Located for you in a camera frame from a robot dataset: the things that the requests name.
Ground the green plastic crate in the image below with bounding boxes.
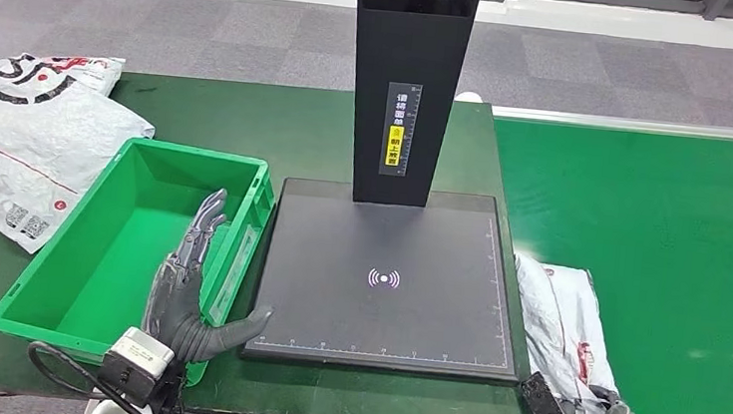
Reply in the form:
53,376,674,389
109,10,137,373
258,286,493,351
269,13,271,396
0,126,281,393

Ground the black left camera cable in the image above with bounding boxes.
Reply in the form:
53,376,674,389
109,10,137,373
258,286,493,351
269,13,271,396
21,339,170,414

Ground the green conveyor belt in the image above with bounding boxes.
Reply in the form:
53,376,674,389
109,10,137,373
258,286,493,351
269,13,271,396
468,115,733,414

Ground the black yellow machine label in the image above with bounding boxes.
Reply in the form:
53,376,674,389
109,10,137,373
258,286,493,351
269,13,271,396
378,81,424,180

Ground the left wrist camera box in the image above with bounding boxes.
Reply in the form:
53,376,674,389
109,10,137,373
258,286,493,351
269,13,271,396
98,323,178,412

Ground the white mailer bag black print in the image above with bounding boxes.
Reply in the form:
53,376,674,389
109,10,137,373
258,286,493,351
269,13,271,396
0,47,128,114

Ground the black inbound scanner machine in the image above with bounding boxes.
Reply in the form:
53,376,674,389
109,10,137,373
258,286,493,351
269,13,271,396
240,0,552,385

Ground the grey parcel bag red line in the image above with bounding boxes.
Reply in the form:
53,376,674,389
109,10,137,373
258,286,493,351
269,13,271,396
499,251,632,414

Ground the large white QR-code mailer bag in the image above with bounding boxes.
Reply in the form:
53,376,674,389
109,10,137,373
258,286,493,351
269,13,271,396
0,74,160,264

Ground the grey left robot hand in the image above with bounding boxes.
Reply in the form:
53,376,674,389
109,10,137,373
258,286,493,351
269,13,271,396
139,182,285,371

